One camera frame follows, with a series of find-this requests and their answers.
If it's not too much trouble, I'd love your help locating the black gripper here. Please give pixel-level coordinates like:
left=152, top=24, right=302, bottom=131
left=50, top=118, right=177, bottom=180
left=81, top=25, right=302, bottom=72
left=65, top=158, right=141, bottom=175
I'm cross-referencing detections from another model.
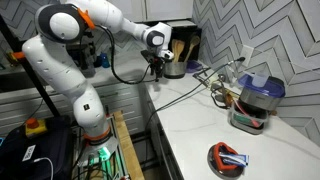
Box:
left=149, top=53, right=167, bottom=83

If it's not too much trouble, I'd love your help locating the metal utensil holding bucket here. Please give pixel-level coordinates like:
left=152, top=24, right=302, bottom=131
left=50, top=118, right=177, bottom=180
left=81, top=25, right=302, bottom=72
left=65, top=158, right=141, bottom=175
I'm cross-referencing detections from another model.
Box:
left=163, top=59, right=187, bottom=80

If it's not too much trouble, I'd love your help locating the wooden spoon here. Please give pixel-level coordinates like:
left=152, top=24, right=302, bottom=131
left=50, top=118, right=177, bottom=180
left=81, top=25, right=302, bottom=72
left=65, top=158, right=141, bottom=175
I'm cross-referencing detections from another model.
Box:
left=183, top=34, right=201, bottom=63

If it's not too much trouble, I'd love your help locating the wooden spatula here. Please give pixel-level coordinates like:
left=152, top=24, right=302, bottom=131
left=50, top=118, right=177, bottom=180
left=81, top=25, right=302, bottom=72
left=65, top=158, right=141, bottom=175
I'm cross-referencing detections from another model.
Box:
left=171, top=38, right=185, bottom=64

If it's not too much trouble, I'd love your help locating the purple plate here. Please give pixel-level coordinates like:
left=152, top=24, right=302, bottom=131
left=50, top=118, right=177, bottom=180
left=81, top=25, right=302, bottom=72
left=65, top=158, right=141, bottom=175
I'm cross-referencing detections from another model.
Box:
left=185, top=59, right=203, bottom=74

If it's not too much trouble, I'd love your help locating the black microwave oven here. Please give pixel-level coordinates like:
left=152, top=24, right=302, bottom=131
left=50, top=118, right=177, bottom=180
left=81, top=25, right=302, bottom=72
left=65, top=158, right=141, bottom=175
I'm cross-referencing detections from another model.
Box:
left=166, top=19, right=203, bottom=63

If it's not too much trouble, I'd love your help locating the blue bottle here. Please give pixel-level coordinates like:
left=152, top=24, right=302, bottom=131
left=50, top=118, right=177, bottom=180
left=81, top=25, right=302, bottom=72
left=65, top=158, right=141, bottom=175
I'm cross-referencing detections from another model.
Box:
left=99, top=52, right=111, bottom=69

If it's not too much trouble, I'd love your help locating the wooden board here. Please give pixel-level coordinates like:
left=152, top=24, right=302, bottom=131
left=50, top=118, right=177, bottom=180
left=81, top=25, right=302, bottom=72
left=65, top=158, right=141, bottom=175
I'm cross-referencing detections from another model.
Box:
left=112, top=110, right=146, bottom=180

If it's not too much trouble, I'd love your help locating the grey plastic bin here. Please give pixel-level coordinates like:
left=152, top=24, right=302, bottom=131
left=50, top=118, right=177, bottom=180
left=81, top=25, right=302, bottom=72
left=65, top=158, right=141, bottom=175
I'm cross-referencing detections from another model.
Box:
left=228, top=99, right=270, bottom=136

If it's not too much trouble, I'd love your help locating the container with blue lid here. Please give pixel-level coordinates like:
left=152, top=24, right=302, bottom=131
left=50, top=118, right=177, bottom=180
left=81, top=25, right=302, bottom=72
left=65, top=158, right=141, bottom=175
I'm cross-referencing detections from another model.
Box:
left=237, top=72, right=287, bottom=112

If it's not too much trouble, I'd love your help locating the blue white tube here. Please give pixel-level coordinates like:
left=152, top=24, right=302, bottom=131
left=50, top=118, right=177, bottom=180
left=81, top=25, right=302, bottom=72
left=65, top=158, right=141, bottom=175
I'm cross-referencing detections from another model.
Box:
left=218, top=151, right=250, bottom=168

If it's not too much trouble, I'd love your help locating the small red bowl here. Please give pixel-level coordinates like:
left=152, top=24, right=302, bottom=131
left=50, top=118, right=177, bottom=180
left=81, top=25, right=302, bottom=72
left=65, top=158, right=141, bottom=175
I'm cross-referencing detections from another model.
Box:
left=207, top=144, right=246, bottom=180

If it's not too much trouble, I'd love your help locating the red emergency stop button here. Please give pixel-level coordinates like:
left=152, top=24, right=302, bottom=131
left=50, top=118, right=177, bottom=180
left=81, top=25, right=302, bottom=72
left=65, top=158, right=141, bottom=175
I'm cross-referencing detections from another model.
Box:
left=24, top=117, right=49, bottom=138

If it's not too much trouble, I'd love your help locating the black equipment case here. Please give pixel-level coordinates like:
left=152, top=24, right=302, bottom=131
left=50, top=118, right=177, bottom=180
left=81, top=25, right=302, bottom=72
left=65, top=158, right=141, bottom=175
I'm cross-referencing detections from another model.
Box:
left=0, top=115, right=75, bottom=180

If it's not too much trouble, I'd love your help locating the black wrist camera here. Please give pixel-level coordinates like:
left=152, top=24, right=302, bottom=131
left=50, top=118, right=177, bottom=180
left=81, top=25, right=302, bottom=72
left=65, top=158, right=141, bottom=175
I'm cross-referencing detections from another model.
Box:
left=140, top=49, right=153, bottom=62

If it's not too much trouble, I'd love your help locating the black power cable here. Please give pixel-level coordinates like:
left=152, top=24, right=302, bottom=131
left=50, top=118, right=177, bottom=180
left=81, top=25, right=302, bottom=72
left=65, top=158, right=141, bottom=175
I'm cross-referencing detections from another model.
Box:
left=143, top=56, right=247, bottom=134

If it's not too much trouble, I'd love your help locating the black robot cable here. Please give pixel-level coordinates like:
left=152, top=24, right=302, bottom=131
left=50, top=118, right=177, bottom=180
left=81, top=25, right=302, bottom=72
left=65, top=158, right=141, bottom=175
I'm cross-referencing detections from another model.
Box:
left=94, top=24, right=158, bottom=85

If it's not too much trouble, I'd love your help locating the white wall outlet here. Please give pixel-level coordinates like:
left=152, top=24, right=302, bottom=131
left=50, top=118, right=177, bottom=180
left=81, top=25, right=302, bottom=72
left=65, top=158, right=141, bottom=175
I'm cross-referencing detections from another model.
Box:
left=240, top=44, right=255, bottom=68

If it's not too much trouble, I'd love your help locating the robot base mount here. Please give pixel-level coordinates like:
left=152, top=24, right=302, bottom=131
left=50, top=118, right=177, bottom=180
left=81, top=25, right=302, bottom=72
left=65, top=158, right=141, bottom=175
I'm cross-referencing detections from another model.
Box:
left=78, top=133, right=129, bottom=180

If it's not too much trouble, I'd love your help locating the red-handled utensil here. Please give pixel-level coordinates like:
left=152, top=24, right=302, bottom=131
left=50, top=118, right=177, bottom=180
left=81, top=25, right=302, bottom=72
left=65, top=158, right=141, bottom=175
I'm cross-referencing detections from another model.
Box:
left=233, top=99, right=263, bottom=129

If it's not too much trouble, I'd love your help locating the red silicone ring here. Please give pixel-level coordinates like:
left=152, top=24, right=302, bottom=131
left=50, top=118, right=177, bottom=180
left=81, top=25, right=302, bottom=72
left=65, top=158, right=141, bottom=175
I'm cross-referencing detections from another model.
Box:
left=213, top=141, right=242, bottom=171

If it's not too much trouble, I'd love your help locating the white charging cable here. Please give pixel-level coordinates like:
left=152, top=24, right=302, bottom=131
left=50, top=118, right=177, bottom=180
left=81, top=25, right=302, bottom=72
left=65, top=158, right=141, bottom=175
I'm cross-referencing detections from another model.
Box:
left=33, top=156, right=55, bottom=180

